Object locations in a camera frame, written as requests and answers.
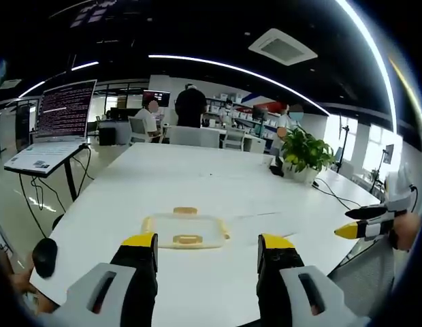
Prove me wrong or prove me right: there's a black cabinet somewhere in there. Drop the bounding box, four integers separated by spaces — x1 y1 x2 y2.
98 126 117 147

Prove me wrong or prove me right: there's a small black box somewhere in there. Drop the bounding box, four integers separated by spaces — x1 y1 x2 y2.
269 157 285 178

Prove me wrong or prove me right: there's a clear lid with yellow buckles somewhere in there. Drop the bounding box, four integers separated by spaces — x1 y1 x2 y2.
140 206 231 251

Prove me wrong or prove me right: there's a tilted white stand desk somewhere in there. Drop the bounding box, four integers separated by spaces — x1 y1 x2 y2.
3 138 93 202

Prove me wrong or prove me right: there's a ceiling air vent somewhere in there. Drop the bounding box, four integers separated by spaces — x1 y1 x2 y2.
247 27 319 67

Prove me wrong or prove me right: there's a black tripod stand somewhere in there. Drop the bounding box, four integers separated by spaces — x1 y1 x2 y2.
335 113 351 174
368 144 396 196

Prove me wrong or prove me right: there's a laptop stand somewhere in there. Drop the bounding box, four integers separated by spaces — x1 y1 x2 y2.
18 145 95 238

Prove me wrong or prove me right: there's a grey office chair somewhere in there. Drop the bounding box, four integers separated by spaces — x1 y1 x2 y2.
327 237 397 309

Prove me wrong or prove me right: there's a ceiling light strip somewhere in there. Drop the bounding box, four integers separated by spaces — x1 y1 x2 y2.
334 0 400 138
148 53 331 117
18 61 100 99

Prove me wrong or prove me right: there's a person's right hand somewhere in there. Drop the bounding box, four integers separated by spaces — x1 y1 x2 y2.
389 211 422 252

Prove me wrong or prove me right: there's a green potted plant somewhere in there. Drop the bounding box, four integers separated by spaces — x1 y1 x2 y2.
280 125 337 185

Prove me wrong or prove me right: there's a shelf of white boxes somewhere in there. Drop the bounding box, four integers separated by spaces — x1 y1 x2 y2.
203 91 284 131

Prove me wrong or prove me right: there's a white office chair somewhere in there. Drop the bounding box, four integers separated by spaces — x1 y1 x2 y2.
222 127 246 151
168 125 221 149
127 116 153 146

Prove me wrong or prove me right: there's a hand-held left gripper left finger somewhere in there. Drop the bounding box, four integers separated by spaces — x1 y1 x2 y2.
37 232 159 327

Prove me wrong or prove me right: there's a black oval object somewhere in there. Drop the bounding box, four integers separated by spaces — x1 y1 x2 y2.
31 237 59 279

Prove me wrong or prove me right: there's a large display screen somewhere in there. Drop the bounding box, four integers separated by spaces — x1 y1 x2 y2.
35 79 98 141

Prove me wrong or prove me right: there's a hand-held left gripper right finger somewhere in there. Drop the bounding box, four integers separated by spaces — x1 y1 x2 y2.
256 233 372 327

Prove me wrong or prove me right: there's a wall monitor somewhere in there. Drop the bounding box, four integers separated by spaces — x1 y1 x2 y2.
142 89 172 109

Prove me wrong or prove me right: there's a black cable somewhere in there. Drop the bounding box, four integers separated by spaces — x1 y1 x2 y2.
311 177 380 211

